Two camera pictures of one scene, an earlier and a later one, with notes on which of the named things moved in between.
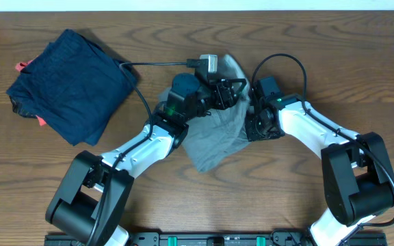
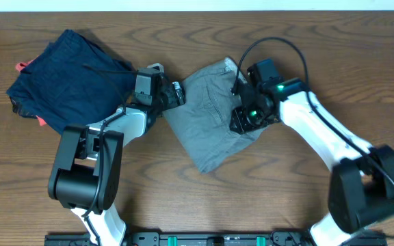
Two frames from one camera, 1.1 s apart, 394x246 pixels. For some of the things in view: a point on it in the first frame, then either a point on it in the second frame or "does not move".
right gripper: (253, 134) to (239, 115)
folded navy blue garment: (72, 86) does not move
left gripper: (225, 94) to (169, 94)
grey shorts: (221, 134) does not move
